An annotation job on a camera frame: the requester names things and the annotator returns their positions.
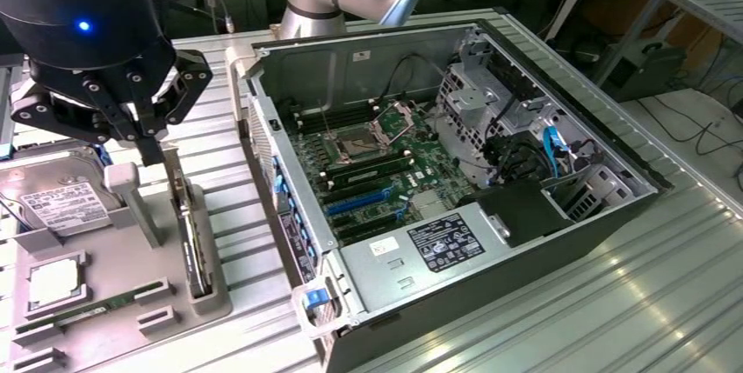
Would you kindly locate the silver hard disk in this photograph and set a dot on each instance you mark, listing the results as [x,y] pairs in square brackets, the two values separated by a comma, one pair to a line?
[58,199]

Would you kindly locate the open black PC case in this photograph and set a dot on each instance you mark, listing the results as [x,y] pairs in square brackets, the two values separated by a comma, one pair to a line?
[523,295]

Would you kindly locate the low-profile graphics card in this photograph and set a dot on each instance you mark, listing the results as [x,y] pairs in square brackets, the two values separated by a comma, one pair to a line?
[194,234]

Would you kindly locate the grey metal frame post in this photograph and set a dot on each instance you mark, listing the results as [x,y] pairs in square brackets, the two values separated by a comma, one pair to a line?
[7,73]

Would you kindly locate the long black expansion slot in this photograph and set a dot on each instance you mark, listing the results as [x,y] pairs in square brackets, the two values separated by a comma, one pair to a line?
[365,224]
[377,232]

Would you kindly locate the black RAM slot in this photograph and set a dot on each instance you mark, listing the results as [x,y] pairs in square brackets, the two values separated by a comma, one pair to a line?
[330,112]
[372,155]
[337,123]
[354,167]

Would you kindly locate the blue case latch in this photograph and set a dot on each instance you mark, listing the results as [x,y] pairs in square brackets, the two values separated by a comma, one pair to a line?
[316,298]

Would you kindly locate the green RAM stick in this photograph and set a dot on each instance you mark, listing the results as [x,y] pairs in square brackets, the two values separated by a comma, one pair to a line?
[110,303]

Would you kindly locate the silver disk bay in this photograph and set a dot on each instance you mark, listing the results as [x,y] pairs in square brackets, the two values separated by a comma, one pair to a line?
[604,190]

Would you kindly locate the silver perforated drive cage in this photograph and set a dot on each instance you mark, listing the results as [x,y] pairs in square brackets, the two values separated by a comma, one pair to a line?
[471,99]

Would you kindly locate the silver power supply unit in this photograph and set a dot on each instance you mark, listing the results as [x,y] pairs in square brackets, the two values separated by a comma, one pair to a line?
[377,273]

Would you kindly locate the CPU socket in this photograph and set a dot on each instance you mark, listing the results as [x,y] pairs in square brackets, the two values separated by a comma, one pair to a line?
[356,144]

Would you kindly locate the RAM stick with white label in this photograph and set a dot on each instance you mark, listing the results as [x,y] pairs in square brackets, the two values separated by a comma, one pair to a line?
[372,171]

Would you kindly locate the white side table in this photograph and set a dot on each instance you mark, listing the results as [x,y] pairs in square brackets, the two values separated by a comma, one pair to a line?
[667,138]

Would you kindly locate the thin metal locking lever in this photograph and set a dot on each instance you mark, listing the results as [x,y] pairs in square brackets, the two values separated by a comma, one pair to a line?
[329,129]

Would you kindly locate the blue disk carrier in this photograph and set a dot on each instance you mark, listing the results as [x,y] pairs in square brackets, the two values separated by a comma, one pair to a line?
[106,157]

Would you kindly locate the grey parts rack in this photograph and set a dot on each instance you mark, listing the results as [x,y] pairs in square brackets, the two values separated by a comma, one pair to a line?
[117,260]

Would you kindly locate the metal socket cover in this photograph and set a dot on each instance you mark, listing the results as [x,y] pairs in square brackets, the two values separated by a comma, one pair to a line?
[397,118]

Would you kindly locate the black box under shelf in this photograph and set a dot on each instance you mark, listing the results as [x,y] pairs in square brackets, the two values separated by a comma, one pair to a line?
[650,73]

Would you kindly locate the silver CPU chip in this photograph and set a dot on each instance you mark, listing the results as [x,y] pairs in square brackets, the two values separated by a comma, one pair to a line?
[55,284]

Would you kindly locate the blue expansion slot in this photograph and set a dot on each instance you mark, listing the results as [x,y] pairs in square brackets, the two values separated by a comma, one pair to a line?
[357,199]
[362,209]

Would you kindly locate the green motherboard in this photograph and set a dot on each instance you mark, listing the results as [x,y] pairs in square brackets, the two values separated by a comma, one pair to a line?
[432,160]

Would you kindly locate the blue card retention clip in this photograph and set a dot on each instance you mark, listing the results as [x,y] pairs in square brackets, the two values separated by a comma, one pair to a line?
[278,182]
[312,253]
[292,204]
[304,234]
[297,219]

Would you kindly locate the silver chipset heatsink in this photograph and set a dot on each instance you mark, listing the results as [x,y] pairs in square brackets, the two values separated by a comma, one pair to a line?
[428,204]

